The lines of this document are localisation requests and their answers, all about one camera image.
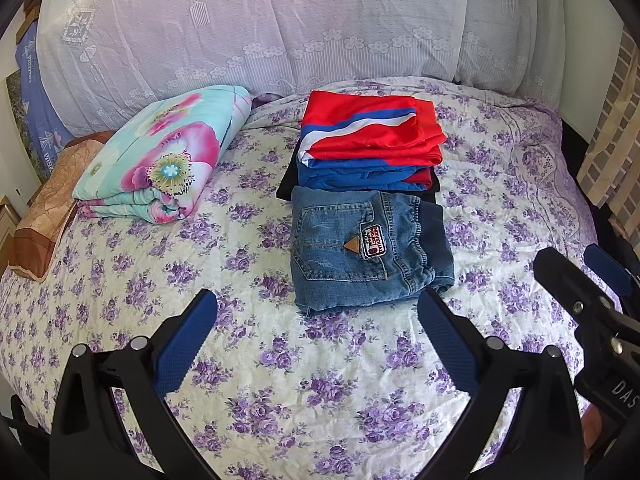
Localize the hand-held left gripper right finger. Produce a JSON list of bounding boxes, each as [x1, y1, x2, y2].
[[417, 287, 586, 480]]

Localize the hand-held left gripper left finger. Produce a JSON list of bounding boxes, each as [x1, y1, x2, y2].
[[49, 289, 219, 480]]

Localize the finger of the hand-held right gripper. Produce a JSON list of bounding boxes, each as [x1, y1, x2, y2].
[[583, 243, 640, 298], [532, 247, 626, 332]]

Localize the blue denim pants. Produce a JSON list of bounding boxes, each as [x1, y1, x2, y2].
[[290, 185, 456, 317]]

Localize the person's right hand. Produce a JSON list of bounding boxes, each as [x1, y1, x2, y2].
[[580, 402, 609, 453]]

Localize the purple floral bedspread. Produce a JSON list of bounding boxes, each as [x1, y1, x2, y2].
[[0, 76, 601, 480]]

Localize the brick patterned curtain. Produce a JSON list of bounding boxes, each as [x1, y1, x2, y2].
[[575, 30, 640, 221]]

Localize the folded black garment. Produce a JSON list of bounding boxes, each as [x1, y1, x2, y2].
[[276, 149, 441, 202]]

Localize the folded floral blanket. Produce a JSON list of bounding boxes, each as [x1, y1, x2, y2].
[[72, 85, 253, 224]]

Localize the brown pillow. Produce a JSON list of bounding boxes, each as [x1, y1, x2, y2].
[[11, 130, 116, 281]]

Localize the folded blue garment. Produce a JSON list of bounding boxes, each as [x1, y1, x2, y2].
[[297, 157, 433, 196]]

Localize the beige nightstand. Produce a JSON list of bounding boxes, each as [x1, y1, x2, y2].
[[0, 200, 21, 273]]

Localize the folded red garment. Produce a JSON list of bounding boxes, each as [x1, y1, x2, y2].
[[296, 90, 447, 172]]

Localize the blue patterned cloth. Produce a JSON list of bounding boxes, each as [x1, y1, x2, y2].
[[15, 20, 76, 147]]

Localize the white lace cover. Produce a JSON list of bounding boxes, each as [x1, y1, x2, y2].
[[37, 0, 566, 136]]

